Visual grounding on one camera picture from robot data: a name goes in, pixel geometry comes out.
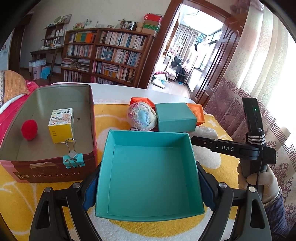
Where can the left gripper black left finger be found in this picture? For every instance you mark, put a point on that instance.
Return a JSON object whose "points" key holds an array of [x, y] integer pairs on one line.
{"points": [[49, 221]]}

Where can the clear plastic bag wad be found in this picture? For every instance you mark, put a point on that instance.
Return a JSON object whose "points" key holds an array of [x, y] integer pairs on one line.
{"points": [[204, 132]]}

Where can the orange rubber cube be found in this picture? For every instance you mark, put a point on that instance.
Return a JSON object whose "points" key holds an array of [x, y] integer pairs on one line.
{"points": [[142, 99], [197, 110]]}

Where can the yellow green medicine box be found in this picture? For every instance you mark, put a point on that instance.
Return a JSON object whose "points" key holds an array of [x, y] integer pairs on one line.
{"points": [[61, 125]]}

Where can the teal cardboard box lid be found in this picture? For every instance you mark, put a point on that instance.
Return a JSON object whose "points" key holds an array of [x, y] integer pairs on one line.
{"points": [[175, 118]]}

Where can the teal cardboard box tray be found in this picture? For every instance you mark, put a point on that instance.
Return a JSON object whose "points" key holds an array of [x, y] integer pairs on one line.
{"points": [[148, 176]]}

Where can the red pompom ball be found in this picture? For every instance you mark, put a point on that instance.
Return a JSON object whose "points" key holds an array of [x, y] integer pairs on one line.
{"points": [[29, 129]]}

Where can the pastel knitted sock ball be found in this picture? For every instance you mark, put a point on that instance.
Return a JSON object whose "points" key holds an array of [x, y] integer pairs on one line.
{"points": [[142, 116]]}

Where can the gloved right hand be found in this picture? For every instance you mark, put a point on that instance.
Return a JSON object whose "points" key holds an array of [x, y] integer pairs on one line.
{"points": [[267, 179]]}

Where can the teal binder clip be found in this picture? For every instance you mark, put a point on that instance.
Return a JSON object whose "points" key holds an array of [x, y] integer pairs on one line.
{"points": [[72, 159]]}

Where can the purple patterned curtain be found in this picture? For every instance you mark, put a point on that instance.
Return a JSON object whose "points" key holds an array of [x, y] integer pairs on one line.
{"points": [[227, 106]]}

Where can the red metal tin box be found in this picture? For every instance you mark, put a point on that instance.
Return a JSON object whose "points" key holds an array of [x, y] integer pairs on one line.
{"points": [[40, 160]]}

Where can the dark wooden door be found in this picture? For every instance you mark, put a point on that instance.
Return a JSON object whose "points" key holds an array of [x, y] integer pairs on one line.
{"points": [[220, 59]]}

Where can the bed with red blanket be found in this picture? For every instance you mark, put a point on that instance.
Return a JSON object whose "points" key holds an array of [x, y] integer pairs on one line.
{"points": [[10, 108]]}

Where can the orange checked pillow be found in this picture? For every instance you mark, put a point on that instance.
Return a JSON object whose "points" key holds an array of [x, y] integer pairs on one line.
{"points": [[12, 85]]}

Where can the dark wooden desk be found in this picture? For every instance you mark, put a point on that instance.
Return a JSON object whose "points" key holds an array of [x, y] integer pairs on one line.
{"points": [[42, 54]]}

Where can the stacked gift boxes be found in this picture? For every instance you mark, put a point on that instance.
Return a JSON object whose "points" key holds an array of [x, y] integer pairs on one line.
{"points": [[152, 24]]}

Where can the wooden bookshelf with books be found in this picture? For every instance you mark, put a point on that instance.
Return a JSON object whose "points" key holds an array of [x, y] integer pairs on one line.
{"points": [[107, 56]]}

